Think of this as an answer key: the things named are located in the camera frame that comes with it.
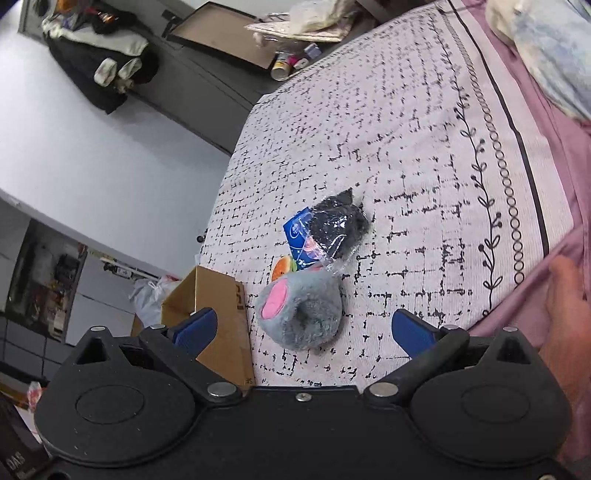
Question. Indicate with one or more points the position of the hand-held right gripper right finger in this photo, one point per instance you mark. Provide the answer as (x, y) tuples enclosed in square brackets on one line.
[(412, 331)]

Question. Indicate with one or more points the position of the white black-patterned blanket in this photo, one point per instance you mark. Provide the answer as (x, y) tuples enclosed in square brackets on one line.
[(392, 138)]

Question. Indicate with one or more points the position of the printed can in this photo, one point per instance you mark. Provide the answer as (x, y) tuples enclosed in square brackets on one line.
[(280, 67)]

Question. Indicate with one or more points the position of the black box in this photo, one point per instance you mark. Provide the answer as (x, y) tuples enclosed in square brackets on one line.
[(16, 438)]

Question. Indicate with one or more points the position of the hanging dark coat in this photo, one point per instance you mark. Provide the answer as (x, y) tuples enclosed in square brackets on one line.
[(87, 69)]

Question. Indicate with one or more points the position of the black picture frame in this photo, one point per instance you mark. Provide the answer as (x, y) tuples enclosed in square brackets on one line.
[(217, 32)]

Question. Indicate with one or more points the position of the light blue quilt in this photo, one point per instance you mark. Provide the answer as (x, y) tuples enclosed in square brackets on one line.
[(549, 46)]

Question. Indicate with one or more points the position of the cardboard box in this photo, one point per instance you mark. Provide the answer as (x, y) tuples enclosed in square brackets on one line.
[(217, 295)]

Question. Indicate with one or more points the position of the clear bag with white contents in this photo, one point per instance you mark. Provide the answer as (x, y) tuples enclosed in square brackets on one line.
[(314, 18)]

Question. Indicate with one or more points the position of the black item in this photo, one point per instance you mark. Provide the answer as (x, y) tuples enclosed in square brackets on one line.
[(337, 226)]

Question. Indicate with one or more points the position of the grey wall cabinet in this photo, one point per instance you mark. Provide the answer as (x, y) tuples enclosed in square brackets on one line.
[(41, 286)]

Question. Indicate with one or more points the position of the blue packet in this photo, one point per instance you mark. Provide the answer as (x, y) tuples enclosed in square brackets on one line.
[(295, 230)]

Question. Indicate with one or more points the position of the grey and pink plush toy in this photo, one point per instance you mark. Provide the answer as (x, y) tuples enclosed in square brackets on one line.
[(304, 318)]

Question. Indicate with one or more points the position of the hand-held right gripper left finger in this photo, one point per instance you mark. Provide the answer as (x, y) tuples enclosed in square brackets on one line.
[(196, 328)]

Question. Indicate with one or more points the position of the white plastic bag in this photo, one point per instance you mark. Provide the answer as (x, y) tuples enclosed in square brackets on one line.
[(147, 300)]

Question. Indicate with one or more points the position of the dark grey door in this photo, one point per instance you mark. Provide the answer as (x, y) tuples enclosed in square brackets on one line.
[(194, 92)]

